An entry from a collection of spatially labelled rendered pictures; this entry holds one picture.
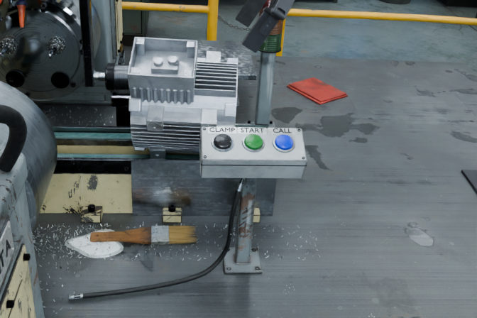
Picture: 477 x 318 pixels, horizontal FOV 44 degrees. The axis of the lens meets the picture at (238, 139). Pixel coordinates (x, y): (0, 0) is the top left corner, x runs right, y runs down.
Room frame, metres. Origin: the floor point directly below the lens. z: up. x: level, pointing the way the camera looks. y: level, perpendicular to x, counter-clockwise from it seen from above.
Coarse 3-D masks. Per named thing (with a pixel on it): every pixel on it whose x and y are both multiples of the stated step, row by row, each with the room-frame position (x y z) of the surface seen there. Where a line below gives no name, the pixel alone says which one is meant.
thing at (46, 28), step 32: (32, 0) 1.23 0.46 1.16; (64, 0) 1.27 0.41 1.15; (0, 32) 1.21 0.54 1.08; (32, 32) 1.22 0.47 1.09; (64, 32) 1.23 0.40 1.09; (96, 32) 1.33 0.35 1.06; (0, 64) 1.21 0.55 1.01; (32, 64) 1.22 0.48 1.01; (64, 64) 1.23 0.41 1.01; (32, 96) 1.22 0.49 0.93; (64, 96) 1.24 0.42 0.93
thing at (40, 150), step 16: (0, 96) 0.77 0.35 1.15; (16, 96) 0.79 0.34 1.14; (32, 112) 0.79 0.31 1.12; (0, 128) 0.69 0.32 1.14; (32, 128) 0.75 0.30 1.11; (48, 128) 0.80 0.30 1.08; (0, 144) 0.66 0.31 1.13; (32, 144) 0.72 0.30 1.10; (48, 144) 0.77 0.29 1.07; (32, 160) 0.70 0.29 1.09; (48, 160) 0.75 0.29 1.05; (32, 176) 0.67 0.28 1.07; (48, 176) 0.74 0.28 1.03; (32, 192) 0.66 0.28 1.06; (32, 208) 0.65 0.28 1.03; (32, 224) 0.65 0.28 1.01
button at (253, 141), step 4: (248, 136) 0.83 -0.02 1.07; (252, 136) 0.83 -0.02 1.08; (256, 136) 0.83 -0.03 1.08; (248, 140) 0.82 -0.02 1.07; (252, 140) 0.82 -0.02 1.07; (256, 140) 0.83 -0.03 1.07; (260, 140) 0.83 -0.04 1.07; (248, 144) 0.82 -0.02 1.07; (252, 144) 0.82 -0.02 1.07; (256, 144) 0.82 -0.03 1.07; (260, 144) 0.82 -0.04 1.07; (252, 148) 0.81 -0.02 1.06; (256, 148) 0.81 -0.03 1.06
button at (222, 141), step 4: (216, 136) 0.82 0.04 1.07; (220, 136) 0.83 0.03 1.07; (224, 136) 0.83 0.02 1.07; (228, 136) 0.83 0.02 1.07; (216, 140) 0.82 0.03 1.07; (220, 140) 0.82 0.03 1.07; (224, 140) 0.82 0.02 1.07; (228, 140) 0.82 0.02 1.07; (216, 144) 0.81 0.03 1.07; (220, 144) 0.81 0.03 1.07; (224, 144) 0.81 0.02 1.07; (228, 144) 0.81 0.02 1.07; (220, 148) 0.81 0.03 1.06; (224, 148) 0.81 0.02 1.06
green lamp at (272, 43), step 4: (268, 36) 1.35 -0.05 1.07; (272, 36) 1.35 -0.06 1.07; (276, 36) 1.35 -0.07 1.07; (280, 36) 1.36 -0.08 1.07; (268, 40) 1.35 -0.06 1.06; (272, 40) 1.35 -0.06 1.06; (276, 40) 1.35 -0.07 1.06; (280, 40) 1.37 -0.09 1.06; (264, 44) 1.35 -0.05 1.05; (268, 44) 1.35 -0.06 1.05; (272, 44) 1.35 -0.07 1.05; (276, 44) 1.35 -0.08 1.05; (280, 44) 1.38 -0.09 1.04; (260, 48) 1.36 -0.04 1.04; (264, 48) 1.35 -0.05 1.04; (268, 48) 1.35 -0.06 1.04; (272, 48) 1.35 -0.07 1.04; (276, 48) 1.36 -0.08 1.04
